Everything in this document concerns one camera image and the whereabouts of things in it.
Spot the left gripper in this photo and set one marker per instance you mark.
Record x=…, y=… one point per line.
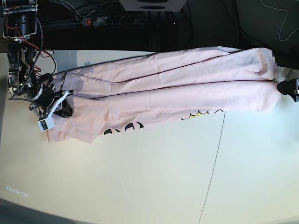
x=290, y=88

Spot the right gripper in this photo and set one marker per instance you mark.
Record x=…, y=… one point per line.
x=45, y=100

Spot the pink T-shirt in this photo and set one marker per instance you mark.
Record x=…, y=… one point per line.
x=137, y=92

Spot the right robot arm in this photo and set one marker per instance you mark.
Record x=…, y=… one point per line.
x=25, y=82

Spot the black power strip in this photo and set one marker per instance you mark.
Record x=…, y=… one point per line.
x=112, y=20

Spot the white label sticker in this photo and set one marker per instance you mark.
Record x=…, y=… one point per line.
x=16, y=191

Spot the grey box with oval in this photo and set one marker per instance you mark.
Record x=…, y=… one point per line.
x=153, y=5

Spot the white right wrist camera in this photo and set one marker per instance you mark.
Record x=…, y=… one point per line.
x=46, y=124

